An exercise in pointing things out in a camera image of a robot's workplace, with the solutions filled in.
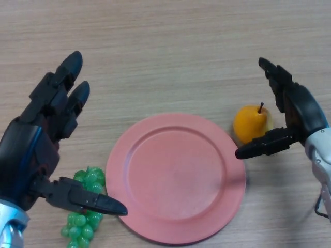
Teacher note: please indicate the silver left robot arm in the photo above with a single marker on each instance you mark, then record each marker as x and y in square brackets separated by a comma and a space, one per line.
[10, 227]

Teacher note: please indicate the pink round plate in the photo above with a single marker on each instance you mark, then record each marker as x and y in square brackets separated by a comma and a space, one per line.
[175, 175]

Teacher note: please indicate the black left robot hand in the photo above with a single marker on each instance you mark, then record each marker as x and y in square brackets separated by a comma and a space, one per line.
[31, 155]

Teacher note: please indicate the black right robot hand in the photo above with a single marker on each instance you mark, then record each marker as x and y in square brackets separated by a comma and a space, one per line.
[305, 111]

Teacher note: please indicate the yellow pear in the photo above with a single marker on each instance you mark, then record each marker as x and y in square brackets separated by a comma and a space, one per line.
[248, 124]

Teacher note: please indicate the green grape bunch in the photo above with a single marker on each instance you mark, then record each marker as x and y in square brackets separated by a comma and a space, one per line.
[80, 227]

